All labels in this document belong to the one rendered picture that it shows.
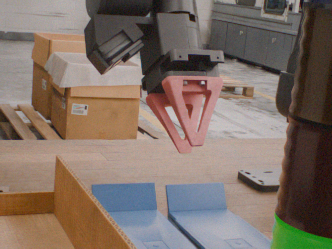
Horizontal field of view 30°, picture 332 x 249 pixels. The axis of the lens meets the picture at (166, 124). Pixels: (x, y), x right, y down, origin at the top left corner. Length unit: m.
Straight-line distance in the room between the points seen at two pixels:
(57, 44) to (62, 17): 6.90
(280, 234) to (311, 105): 0.04
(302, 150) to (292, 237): 0.03
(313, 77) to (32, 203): 0.52
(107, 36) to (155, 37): 0.06
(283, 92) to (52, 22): 10.51
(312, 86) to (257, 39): 10.13
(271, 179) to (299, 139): 0.68
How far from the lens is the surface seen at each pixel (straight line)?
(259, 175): 0.89
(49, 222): 0.67
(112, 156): 0.94
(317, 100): 0.19
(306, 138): 0.20
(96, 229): 0.54
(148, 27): 0.71
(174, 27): 0.70
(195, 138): 0.68
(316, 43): 0.19
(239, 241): 0.61
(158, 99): 0.72
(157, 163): 0.92
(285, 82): 0.88
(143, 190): 0.67
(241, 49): 10.79
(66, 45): 4.46
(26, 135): 4.09
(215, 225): 0.64
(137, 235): 0.60
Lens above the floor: 1.16
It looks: 12 degrees down
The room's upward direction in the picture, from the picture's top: 6 degrees clockwise
